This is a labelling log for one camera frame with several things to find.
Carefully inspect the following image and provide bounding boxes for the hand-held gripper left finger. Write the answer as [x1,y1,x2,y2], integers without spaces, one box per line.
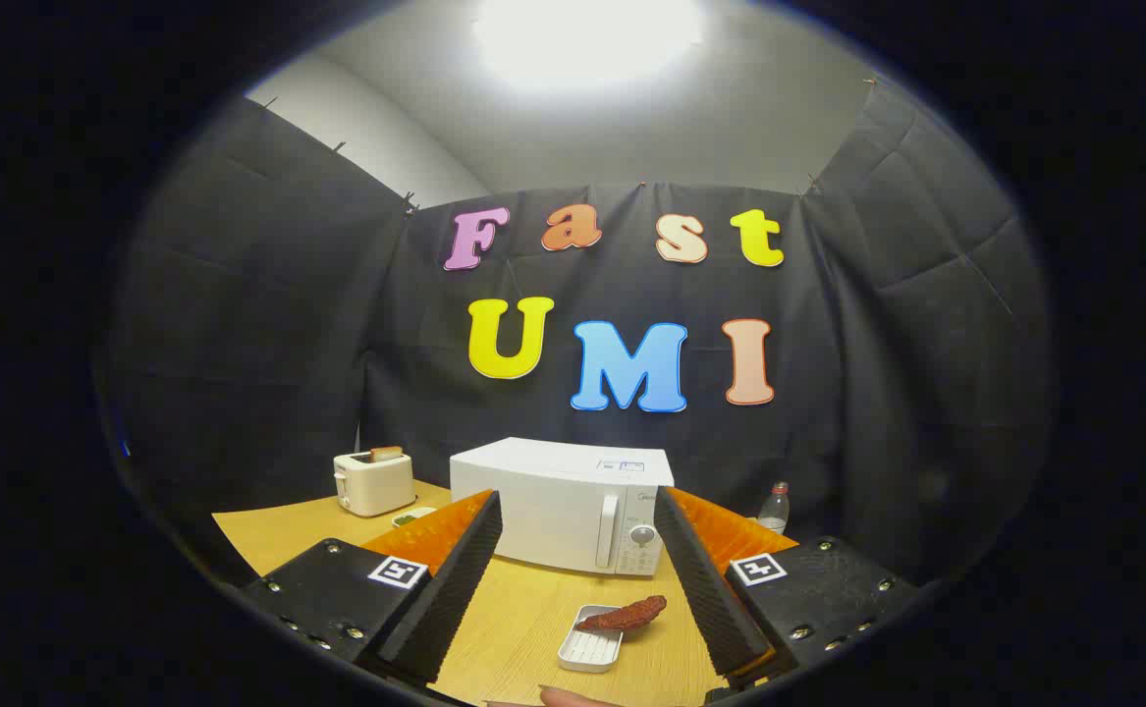
[239,489,505,688]

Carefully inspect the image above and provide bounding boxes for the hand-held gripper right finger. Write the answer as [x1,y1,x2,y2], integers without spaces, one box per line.
[653,485,922,688]

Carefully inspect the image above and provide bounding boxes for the reddish brown sausage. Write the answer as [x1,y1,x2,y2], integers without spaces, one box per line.
[574,595,669,632]

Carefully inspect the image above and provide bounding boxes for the white toaster oven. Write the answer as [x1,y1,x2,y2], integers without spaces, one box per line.
[449,437,677,577]

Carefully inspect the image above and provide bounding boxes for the cream bread toaster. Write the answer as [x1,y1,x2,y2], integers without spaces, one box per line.
[333,450,417,518]

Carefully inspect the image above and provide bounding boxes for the clear plastic bottle red label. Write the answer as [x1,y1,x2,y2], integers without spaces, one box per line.
[757,481,791,536]

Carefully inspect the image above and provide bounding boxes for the small white rectangular tray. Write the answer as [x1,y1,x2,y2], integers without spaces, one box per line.
[557,604,625,675]

